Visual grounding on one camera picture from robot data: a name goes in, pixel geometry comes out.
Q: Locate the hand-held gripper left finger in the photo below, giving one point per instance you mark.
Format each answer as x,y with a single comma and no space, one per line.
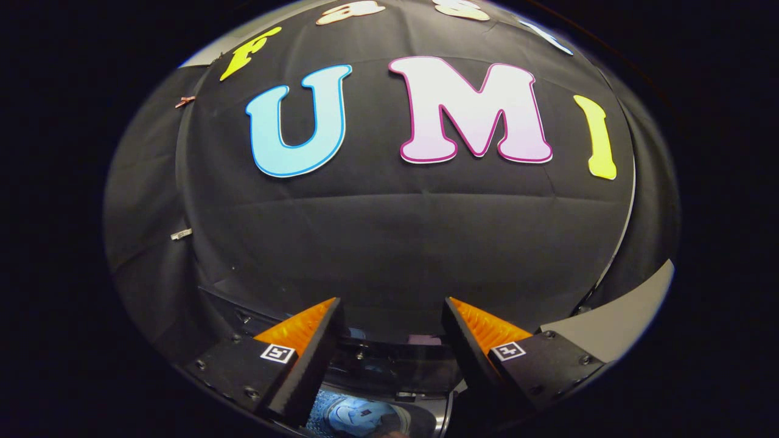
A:
316,365

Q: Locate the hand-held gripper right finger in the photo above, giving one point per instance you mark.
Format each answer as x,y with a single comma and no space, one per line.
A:
465,359

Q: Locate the light blue shirt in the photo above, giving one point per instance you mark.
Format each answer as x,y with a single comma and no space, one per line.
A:
359,417

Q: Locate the grey washing machine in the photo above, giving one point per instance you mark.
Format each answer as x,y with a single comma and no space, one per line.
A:
608,322

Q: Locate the black backdrop cloth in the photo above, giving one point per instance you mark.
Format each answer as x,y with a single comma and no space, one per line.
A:
389,243

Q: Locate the silver clip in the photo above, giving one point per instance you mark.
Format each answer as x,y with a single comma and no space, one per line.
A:
181,234

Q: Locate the red clip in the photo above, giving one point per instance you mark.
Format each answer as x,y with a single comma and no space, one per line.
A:
185,101

